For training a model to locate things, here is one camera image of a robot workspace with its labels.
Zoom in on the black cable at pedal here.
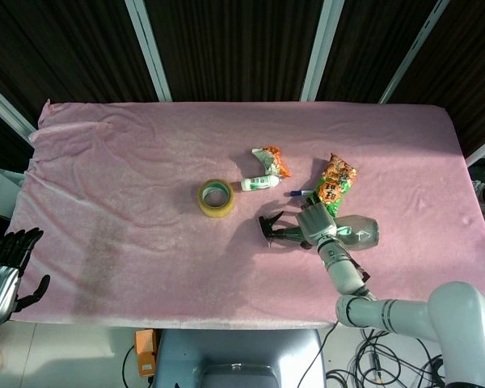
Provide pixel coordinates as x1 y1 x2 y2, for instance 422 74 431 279
121 344 137 388

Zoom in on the black cable bundle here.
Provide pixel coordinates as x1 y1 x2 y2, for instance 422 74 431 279
325 323 449 388

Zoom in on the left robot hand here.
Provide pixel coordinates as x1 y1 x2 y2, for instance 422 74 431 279
0 227 52 327

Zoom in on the clear spray bottle black nozzle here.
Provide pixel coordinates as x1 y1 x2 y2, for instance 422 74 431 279
258 211 380 252

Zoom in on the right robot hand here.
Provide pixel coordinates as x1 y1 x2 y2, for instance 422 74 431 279
295 191 340 251

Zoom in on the pink cloth table cover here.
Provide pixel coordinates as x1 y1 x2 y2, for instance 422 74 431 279
4 99 485 329

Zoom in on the yellow packing tape roll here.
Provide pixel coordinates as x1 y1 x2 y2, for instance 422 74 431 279
197 177 235 219

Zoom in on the orange pedal box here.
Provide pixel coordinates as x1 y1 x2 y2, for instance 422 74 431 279
134 329 160 379

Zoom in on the crumpled orange snack wrapper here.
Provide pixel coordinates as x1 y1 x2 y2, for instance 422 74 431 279
251 145 293 179

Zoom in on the orange green snack bag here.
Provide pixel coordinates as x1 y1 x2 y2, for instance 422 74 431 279
306 152 359 216

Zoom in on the small white green tube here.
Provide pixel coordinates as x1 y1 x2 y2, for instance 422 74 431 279
240 175 283 193

